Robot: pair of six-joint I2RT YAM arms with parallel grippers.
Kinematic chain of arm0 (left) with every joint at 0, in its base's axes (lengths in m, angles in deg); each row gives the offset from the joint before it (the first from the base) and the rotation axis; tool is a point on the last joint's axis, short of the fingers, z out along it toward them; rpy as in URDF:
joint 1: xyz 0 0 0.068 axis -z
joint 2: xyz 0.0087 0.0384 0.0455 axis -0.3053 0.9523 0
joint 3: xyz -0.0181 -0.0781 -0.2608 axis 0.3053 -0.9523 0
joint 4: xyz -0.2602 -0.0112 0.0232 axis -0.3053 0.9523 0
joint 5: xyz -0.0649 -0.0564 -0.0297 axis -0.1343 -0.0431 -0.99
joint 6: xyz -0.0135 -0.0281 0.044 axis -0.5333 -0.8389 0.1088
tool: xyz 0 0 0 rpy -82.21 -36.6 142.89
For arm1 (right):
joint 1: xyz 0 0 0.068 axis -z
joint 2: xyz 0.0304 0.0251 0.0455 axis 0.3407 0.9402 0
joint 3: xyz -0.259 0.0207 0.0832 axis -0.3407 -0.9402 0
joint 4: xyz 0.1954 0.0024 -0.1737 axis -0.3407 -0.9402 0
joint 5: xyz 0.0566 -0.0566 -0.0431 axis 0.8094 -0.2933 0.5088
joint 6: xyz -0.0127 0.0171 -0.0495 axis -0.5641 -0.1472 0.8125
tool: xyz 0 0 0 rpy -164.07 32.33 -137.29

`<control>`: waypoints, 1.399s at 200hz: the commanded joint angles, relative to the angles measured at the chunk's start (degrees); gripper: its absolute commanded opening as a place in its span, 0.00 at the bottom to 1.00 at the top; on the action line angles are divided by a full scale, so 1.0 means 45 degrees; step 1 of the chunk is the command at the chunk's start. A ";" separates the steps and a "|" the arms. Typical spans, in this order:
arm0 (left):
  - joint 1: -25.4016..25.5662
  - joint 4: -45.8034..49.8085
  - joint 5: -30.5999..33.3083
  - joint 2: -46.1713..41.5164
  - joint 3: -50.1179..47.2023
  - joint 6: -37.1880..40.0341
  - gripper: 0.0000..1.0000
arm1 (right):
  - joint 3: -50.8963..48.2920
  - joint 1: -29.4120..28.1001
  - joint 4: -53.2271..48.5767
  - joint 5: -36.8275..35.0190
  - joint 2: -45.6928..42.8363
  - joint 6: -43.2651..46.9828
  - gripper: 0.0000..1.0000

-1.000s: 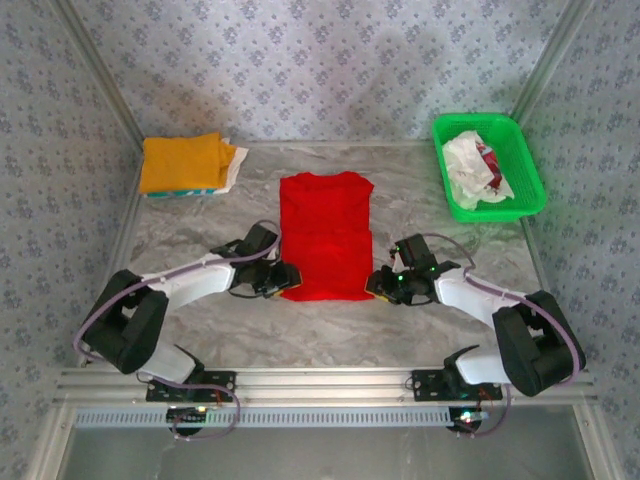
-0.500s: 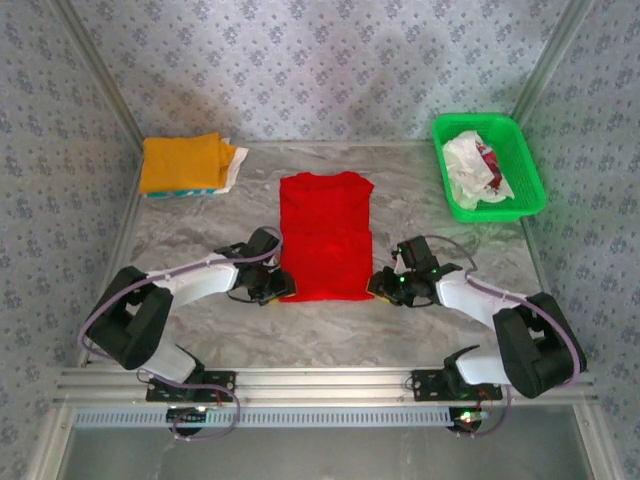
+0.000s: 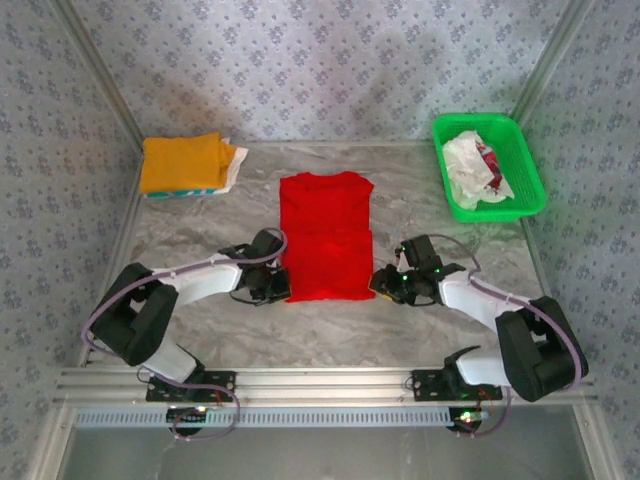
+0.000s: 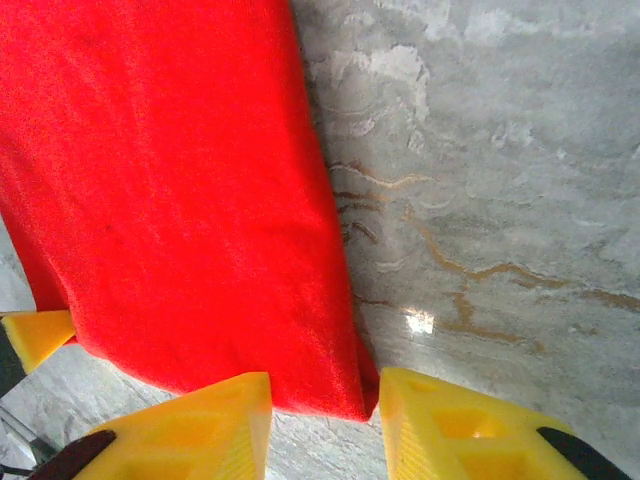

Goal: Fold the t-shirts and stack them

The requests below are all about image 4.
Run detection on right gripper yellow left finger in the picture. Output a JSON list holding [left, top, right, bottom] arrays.
[[29, 372, 274, 480]]

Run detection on red t-shirt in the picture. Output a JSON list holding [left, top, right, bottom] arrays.
[[0, 0, 380, 424]]

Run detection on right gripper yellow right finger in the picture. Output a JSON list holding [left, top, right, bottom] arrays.
[[379, 367, 636, 480]]

